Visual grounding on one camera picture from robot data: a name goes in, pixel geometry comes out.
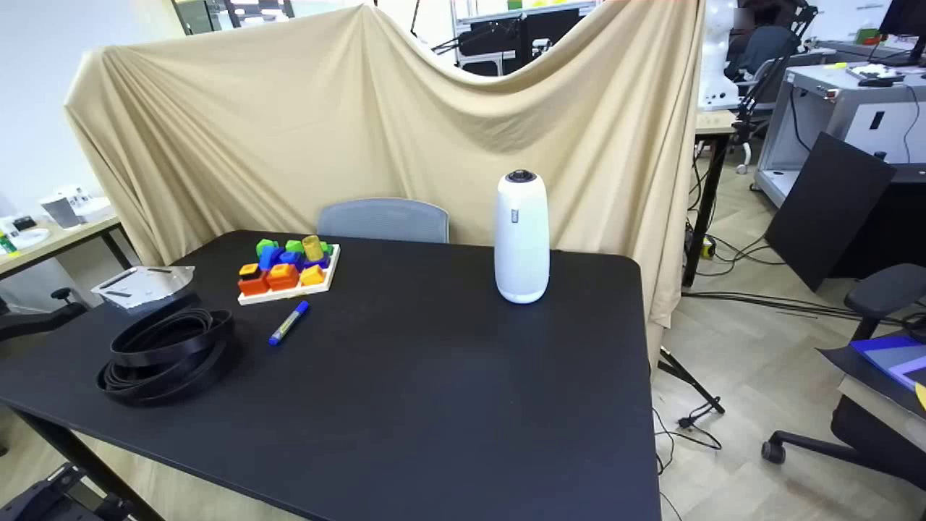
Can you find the blue white marker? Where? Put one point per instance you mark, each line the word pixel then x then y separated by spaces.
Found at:
pixel 279 334

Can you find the white cylindrical speaker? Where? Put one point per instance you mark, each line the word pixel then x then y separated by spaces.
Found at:
pixel 521 239

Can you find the grey chair back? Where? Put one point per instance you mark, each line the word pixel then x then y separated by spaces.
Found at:
pixel 385 221

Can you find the colourful block puzzle board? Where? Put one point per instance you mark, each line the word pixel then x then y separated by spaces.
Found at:
pixel 288 271

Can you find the beige draped cloth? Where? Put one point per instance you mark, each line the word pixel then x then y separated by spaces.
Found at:
pixel 262 127

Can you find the silver metal plate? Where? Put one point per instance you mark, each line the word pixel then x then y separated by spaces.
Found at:
pixel 142 285

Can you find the black flat panel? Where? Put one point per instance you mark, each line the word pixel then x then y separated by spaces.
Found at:
pixel 827 203

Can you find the wooden side desk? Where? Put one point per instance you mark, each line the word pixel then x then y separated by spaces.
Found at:
pixel 47 240

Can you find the black office chair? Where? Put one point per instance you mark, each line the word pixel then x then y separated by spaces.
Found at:
pixel 878 424

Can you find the grey cabinet desk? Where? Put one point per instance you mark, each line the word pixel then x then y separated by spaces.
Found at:
pixel 865 104

